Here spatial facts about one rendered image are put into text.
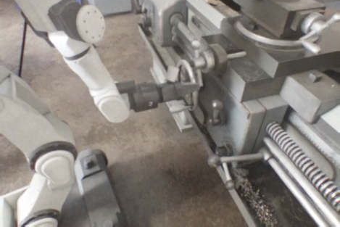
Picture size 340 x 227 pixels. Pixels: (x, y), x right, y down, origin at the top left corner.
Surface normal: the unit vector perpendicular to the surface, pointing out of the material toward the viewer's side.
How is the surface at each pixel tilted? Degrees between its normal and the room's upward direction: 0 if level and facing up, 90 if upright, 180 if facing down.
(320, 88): 0
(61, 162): 90
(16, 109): 90
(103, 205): 0
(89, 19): 80
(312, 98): 90
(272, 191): 0
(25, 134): 90
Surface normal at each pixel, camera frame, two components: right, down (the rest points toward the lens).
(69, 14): 0.90, 0.14
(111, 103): 0.33, 0.69
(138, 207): 0.01, -0.76
